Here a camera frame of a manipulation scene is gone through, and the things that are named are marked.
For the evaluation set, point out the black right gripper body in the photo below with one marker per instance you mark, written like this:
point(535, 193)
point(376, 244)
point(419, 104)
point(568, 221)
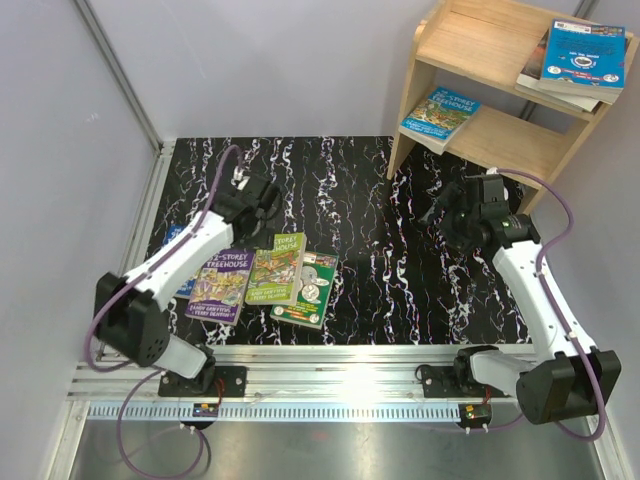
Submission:
point(457, 223)

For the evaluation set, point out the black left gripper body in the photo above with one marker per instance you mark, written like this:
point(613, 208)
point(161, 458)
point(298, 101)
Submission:
point(262, 236)

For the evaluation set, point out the green storey treehouse book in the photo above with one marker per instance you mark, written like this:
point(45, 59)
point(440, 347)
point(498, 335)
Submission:
point(275, 275)

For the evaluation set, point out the blue 26-storey treehouse book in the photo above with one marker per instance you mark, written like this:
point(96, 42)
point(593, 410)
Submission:
point(435, 121)

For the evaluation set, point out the green paperback book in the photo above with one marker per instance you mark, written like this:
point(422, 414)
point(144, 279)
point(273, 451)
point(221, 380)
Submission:
point(316, 283)

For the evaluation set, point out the purple 52-storey treehouse book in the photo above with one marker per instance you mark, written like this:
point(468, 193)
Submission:
point(219, 290)

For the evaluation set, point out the blue 91-storey treehouse book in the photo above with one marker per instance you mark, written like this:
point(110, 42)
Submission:
point(185, 290)

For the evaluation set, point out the dark tale of two cities book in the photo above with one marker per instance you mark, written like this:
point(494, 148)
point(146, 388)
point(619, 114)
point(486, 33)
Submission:
point(529, 77)

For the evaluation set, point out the blue paperback book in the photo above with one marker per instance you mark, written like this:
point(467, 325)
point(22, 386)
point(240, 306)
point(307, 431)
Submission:
point(585, 59)

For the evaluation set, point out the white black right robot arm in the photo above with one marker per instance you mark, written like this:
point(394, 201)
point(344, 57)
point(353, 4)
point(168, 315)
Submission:
point(571, 377)

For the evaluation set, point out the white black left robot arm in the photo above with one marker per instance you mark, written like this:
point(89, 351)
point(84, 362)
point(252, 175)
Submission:
point(129, 312)

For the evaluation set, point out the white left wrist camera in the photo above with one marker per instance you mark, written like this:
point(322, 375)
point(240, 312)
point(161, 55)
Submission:
point(240, 178)

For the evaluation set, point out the aluminium mounting rail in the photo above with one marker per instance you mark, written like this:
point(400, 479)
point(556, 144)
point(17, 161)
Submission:
point(353, 374)

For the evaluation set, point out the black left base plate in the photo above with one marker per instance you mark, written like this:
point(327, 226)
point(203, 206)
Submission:
point(228, 381)

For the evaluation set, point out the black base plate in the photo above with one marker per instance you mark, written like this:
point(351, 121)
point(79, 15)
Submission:
point(441, 382)
point(228, 381)

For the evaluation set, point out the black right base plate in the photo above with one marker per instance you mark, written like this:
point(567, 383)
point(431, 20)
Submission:
point(441, 382)

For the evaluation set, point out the slotted cable duct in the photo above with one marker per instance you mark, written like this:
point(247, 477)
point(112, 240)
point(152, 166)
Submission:
point(438, 412)

